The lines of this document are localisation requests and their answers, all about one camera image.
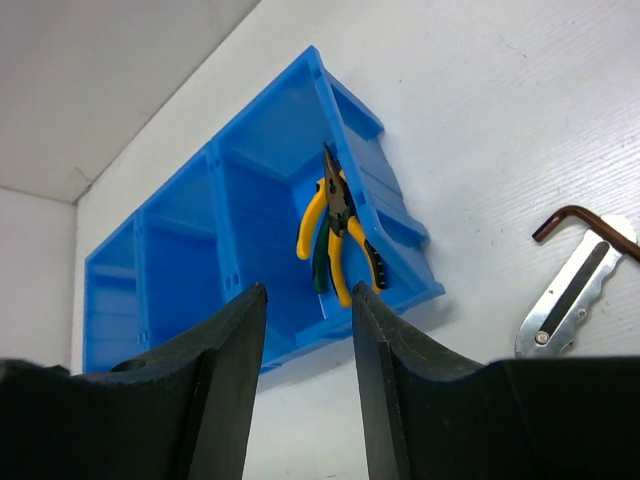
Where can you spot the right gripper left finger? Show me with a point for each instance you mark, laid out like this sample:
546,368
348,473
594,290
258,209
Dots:
182,410

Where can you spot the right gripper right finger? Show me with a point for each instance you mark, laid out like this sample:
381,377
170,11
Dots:
431,413

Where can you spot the small yellow needle-nose pliers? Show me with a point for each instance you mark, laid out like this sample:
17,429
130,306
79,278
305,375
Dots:
355,230

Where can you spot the silver metal tool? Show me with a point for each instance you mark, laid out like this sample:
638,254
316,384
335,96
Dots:
549,329

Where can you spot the dark green cutting pliers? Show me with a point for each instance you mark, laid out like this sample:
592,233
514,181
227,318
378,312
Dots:
320,258

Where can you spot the large yellow needle-nose pliers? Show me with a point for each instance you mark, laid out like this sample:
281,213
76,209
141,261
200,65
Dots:
331,196

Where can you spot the blue bin left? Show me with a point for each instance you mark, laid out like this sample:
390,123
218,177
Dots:
113,329

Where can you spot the blue bin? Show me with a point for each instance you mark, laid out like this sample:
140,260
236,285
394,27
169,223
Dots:
181,275
113,329
264,166

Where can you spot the blue bin middle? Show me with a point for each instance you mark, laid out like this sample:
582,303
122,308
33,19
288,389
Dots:
181,275

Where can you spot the right brown hex key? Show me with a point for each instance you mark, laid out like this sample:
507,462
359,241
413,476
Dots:
594,222

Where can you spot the blue bin right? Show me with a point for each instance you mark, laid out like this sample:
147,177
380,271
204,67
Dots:
264,166

